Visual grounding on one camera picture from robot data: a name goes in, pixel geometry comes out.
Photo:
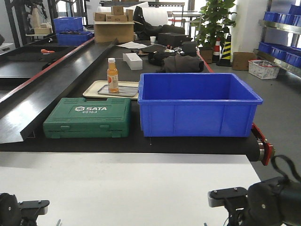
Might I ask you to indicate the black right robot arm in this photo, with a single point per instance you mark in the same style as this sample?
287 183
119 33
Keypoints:
289 193

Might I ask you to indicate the beige plastic tray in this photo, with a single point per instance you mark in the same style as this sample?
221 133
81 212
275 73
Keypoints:
99 89

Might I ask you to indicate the large blue plastic bin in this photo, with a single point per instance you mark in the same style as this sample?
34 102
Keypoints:
196 105

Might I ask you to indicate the brown cardboard box on floor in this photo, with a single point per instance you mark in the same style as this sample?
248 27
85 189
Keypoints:
241 60

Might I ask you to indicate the green SATA tool case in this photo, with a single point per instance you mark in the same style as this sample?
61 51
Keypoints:
82 118

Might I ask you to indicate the white rectangular box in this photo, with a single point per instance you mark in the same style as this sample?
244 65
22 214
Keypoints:
133 61

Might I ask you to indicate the steel shelf rack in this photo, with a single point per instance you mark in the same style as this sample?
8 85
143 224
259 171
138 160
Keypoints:
280 41

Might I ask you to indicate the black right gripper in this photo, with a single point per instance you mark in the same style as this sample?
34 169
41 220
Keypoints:
256 206

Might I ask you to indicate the large open cardboard box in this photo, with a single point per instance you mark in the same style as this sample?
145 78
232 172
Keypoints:
109 31

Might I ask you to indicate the blue bin on left table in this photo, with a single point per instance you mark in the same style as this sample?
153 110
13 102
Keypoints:
70 31

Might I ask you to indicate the black box on table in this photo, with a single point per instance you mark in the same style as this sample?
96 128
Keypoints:
172 39

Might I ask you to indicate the red conveyor end bracket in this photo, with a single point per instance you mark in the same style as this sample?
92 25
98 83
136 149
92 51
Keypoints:
267 150

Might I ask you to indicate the yellow black traffic cone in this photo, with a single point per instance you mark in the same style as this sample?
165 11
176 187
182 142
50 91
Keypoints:
225 59

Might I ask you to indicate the orange juice bottle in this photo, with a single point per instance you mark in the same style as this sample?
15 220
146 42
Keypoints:
112 76

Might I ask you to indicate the white paper cup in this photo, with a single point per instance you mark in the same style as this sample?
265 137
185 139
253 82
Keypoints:
152 40

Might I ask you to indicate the red white traffic cone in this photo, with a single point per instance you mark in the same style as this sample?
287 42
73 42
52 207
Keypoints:
216 50

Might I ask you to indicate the white wire basket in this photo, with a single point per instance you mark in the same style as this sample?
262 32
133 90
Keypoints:
263 69

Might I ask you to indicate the green potted plant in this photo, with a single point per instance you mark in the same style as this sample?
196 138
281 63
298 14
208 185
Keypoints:
215 22

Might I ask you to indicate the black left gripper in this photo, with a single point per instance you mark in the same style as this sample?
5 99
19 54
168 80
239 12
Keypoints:
20 213

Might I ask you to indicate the black slanted metal guide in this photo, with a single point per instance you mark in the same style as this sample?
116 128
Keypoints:
26 106

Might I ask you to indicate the dark cloth pile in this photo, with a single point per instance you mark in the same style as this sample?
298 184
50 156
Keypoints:
175 63

